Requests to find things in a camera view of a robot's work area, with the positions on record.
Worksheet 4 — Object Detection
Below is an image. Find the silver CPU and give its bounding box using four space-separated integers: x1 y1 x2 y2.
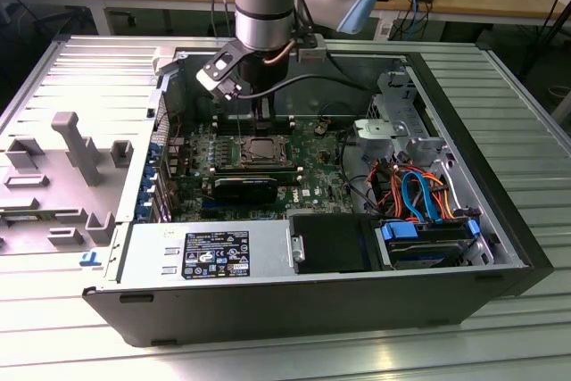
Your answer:
248 137 278 162

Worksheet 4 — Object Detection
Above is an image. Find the metal socket cover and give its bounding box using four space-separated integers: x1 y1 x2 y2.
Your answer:
242 134 290 166

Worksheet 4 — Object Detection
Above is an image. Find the CPU socket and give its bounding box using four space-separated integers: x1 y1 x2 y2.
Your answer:
238 134 291 167

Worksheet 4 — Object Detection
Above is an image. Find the black graphics card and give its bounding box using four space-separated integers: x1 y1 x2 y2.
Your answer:
210 175 278 206

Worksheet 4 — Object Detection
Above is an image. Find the green motherboard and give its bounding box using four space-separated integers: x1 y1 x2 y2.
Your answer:
167 115 358 224

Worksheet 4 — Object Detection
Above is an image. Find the white case latch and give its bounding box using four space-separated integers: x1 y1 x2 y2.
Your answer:
151 46 180 78

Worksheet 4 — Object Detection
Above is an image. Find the metal drive cage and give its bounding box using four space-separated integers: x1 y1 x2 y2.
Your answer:
365 69 441 141

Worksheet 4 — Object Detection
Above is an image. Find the silver power supply unit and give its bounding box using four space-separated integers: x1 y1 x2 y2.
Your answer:
104 219 295 286

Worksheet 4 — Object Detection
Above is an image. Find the black PC case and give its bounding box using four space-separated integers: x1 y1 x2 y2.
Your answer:
81 44 556 349

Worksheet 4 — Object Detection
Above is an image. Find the grey parts rack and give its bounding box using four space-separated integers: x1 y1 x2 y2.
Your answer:
0 111 135 257

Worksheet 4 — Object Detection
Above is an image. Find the hard disk in blue carrier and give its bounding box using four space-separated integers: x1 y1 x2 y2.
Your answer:
374 218 481 270

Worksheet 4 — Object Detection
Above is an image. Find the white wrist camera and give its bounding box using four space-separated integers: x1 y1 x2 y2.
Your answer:
194 51 245 102

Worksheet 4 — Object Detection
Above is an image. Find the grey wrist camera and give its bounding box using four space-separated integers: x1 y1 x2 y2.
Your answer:
297 34 327 62

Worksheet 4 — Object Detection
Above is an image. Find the silver metal bracket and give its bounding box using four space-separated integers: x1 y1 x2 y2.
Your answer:
351 116 410 163

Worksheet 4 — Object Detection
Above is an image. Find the blue data wire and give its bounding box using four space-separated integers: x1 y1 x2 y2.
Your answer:
400 168 445 227

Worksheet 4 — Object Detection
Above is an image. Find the orange power wire bundle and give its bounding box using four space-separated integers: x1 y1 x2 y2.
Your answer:
390 166 460 222

